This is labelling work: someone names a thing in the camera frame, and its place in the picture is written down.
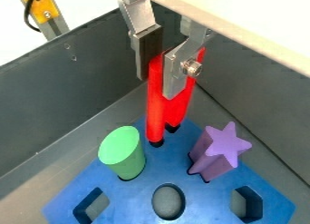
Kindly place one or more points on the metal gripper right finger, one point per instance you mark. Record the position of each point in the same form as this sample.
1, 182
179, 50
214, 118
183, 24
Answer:
179, 62

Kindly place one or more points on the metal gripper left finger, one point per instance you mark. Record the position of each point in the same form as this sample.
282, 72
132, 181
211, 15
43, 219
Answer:
144, 33

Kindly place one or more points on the red square-circle object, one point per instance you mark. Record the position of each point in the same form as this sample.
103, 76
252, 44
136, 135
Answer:
164, 113

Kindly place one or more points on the blue foam fixture block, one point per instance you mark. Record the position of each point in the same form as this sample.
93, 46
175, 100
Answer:
238, 198

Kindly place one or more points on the purple star-shaped peg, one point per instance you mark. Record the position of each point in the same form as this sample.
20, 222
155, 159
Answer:
215, 152

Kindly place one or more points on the green cylinder peg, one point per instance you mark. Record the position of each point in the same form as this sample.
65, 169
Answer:
120, 152

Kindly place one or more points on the yellow bracket on post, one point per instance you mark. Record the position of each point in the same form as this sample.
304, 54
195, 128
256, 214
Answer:
43, 17

